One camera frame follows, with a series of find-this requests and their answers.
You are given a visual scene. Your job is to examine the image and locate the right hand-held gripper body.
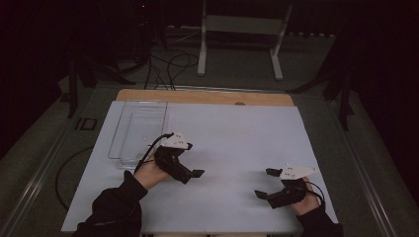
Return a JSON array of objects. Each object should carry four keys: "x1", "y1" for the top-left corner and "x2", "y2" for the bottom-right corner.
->
[{"x1": 267, "y1": 163, "x2": 319, "y2": 209}]

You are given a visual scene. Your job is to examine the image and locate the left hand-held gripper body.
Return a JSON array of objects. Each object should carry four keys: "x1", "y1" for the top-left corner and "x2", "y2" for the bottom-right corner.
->
[{"x1": 153, "y1": 131, "x2": 194, "y2": 185}]

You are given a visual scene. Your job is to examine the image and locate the clear plastic storage bin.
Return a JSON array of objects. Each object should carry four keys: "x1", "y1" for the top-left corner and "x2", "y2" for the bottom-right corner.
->
[{"x1": 108, "y1": 100, "x2": 169, "y2": 171}]

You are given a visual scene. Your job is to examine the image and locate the person's right hand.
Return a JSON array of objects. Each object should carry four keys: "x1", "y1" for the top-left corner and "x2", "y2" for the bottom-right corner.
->
[{"x1": 291, "y1": 177, "x2": 323, "y2": 217}]

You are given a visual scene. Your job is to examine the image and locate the person's left hand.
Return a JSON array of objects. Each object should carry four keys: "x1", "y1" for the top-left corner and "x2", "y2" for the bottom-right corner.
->
[{"x1": 132, "y1": 157, "x2": 173, "y2": 191}]

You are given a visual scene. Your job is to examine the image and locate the white table cover sheet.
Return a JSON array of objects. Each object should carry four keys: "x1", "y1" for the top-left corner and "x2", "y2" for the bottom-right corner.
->
[{"x1": 60, "y1": 100, "x2": 339, "y2": 235}]

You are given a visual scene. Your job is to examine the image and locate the black stand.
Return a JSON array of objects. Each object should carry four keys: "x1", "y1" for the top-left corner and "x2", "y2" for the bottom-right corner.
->
[
  {"x1": 58, "y1": 58, "x2": 100, "y2": 120},
  {"x1": 286, "y1": 65, "x2": 356, "y2": 132}
]

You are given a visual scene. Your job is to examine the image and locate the white metal stand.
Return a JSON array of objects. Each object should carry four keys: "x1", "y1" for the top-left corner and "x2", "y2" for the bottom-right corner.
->
[{"x1": 197, "y1": 0, "x2": 293, "y2": 82}]

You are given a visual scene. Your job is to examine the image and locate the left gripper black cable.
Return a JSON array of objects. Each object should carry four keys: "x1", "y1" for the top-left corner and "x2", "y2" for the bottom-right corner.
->
[{"x1": 133, "y1": 132, "x2": 175, "y2": 175}]

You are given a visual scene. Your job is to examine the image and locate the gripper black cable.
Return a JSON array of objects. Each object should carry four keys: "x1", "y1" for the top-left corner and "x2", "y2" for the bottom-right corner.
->
[
  {"x1": 304, "y1": 180, "x2": 326, "y2": 209},
  {"x1": 133, "y1": 132, "x2": 175, "y2": 175}
]

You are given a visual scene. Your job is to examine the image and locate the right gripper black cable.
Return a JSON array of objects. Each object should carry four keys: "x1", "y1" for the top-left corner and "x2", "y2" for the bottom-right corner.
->
[{"x1": 304, "y1": 180, "x2": 326, "y2": 209}]

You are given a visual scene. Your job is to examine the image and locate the black floor cables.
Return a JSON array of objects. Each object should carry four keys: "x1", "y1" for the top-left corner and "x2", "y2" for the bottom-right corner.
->
[{"x1": 143, "y1": 50, "x2": 200, "y2": 92}]

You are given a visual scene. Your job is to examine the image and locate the black floor frame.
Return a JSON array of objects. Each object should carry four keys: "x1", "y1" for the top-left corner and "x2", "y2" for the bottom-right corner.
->
[{"x1": 74, "y1": 117, "x2": 99, "y2": 131}]

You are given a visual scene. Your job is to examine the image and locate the black floor cable loop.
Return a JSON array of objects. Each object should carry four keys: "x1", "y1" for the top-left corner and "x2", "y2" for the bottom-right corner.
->
[{"x1": 54, "y1": 145, "x2": 96, "y2": 212}]

